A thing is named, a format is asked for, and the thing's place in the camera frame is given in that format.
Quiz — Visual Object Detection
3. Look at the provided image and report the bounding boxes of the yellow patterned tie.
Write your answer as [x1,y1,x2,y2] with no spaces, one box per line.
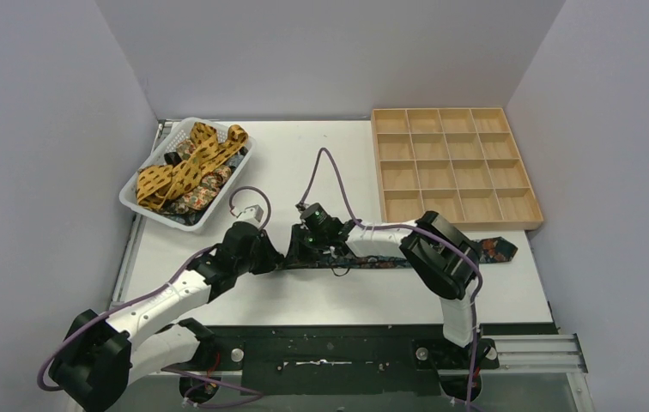
[135,122,249,213]

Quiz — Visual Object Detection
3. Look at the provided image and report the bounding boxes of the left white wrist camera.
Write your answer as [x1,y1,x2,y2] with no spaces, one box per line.
[236,205,264,227]

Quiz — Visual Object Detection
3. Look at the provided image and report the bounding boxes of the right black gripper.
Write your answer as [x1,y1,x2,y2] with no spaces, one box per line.
[285,222,328,266]

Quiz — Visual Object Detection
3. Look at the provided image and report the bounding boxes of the beige floral tie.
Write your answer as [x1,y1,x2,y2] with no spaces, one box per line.
[159,137,245,215]

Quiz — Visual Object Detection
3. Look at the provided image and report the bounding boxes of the wooden compartment tray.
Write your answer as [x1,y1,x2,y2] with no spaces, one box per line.
[371,107,544,231]

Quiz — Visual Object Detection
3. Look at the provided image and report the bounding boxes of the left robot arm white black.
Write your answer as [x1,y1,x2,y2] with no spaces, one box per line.
[37,221,285,411]

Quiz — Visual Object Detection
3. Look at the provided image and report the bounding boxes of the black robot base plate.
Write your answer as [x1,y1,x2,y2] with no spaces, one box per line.
[183,324,482,401]

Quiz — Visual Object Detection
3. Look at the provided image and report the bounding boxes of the dark floral tie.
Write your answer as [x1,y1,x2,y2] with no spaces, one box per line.
[276,235,519,271]

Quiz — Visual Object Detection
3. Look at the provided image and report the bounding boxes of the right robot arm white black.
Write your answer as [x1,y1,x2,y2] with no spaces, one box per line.
[284,203,482,348]

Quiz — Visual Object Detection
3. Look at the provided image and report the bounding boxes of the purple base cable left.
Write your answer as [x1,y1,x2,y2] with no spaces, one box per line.
[162,367,266,409]

